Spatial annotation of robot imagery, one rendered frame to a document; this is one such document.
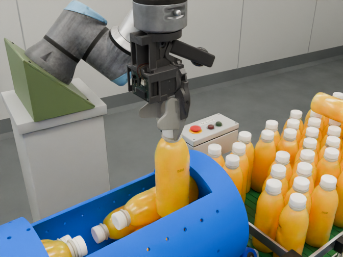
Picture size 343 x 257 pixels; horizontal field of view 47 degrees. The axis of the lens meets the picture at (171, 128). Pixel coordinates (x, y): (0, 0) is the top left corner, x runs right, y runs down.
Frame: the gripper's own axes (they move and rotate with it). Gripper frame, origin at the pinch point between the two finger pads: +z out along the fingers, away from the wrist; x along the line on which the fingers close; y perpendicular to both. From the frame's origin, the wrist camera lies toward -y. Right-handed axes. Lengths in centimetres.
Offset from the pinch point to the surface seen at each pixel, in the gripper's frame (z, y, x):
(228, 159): 23.5, -27.3, -9.8
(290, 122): 24, -59, -14
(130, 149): 135, -98, -188
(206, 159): 11.3, -9.8, 0.0
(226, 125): 25, -43, -26
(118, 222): 21.5, 11.0, -4.8
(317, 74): 138, -375, -200
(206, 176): 12.1, -6.3, 3.8
